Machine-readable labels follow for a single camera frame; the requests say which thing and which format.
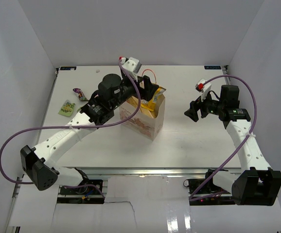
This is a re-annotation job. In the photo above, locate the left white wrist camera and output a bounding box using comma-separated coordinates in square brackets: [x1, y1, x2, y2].
[119, 56, 142, 81]

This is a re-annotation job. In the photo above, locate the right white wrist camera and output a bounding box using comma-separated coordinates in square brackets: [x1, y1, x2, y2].
[195, 79, 211, 101]

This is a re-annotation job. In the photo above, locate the blue label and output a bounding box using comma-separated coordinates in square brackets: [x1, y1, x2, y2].
[204, 66, 222, 70]
[60, 66, 77, 70]

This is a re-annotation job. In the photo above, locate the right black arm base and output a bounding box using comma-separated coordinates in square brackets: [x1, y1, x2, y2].
[183, 169, 235, 206]

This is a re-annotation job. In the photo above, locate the left blue label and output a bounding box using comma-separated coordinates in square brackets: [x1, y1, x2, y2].
[60, 66, 77, 70]

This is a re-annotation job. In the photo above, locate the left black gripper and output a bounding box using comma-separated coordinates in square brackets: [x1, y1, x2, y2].
[110, 73, 158, 110]

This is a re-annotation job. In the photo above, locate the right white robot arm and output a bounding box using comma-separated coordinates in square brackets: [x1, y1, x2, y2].
[184, 83, 281, 206]

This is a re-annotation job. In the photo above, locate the beige paper bag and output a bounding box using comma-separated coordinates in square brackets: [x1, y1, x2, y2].
[119, 93, 165, 141]

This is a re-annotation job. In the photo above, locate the yellow snack bar wrapper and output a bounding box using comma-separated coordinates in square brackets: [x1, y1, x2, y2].
[141, 86, 166, 112]

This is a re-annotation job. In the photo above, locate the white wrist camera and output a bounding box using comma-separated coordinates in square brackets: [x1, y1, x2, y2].
[119, 56, 142, 81]
[195, 79, 211, 101]

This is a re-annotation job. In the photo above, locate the purple candy wrapper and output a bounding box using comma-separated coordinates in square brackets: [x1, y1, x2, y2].
[73, 88, 88, 101]

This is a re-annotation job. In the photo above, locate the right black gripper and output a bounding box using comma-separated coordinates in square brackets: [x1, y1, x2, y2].
[185, 89, 225, 122]

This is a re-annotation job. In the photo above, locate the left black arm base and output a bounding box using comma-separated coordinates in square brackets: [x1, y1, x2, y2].
[57, 169, 105, 204]

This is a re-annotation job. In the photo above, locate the right blue label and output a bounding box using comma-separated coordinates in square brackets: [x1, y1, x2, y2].
[204, 66, 222, 70]

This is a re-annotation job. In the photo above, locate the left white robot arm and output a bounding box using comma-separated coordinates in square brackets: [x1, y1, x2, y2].
[20, 74, 159, 194]

